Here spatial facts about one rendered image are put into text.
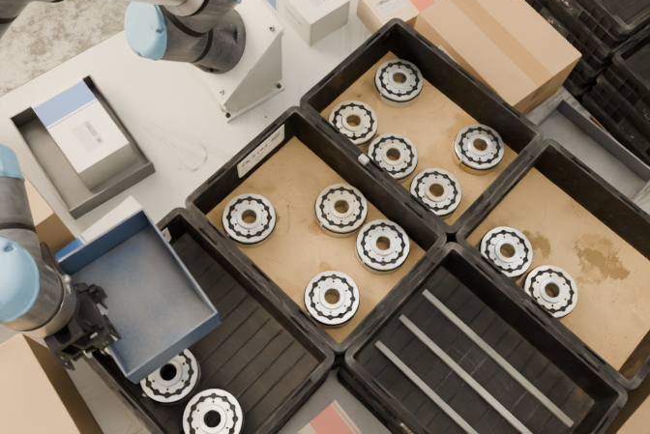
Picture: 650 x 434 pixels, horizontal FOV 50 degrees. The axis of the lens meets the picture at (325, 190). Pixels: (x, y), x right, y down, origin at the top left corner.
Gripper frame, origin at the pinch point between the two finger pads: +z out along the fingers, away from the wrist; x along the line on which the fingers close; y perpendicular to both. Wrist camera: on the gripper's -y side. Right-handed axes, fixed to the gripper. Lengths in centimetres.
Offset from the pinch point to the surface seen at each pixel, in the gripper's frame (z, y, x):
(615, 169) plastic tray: 50, 23, 106
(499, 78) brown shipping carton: 33, -6, 91
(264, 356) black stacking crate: 31.0, 13.4, 17.0
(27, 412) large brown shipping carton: 21.0, -0.3, -19.7
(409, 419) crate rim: 22, 37, 31
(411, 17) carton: 42, -33, 89
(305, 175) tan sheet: 33, -12, 44
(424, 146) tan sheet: 35, -3, 68
